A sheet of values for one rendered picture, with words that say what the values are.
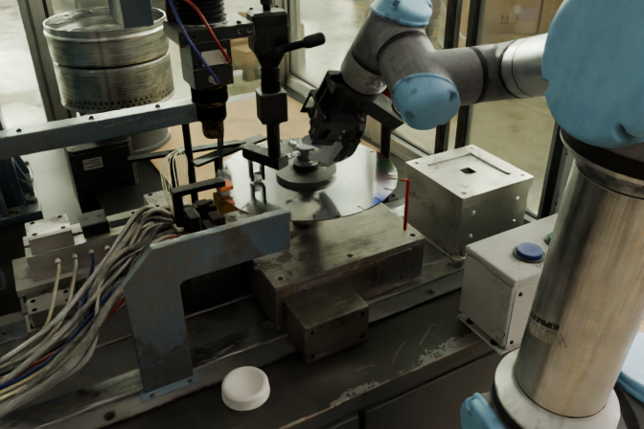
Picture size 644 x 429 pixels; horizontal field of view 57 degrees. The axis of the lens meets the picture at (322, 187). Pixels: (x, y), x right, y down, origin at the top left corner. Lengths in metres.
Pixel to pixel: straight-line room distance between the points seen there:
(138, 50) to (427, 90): 0.97
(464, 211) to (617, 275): 0.67
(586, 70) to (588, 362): 0.25
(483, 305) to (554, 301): 0.49
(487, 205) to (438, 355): 0.33
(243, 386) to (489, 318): 0.40
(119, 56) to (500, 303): 1.05
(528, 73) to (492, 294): 0.39
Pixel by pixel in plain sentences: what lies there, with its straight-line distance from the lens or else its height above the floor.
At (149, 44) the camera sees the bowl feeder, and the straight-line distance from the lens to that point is 1.58.
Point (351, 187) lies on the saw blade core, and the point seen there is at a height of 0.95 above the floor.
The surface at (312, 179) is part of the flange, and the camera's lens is 1.03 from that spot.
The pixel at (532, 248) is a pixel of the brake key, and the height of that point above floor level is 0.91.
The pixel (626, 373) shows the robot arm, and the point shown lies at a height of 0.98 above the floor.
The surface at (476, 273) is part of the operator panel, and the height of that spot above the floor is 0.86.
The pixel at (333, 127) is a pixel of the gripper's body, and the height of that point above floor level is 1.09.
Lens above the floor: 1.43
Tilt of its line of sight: 28 degrees down
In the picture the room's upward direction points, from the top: 1 degrees counter-clockwise
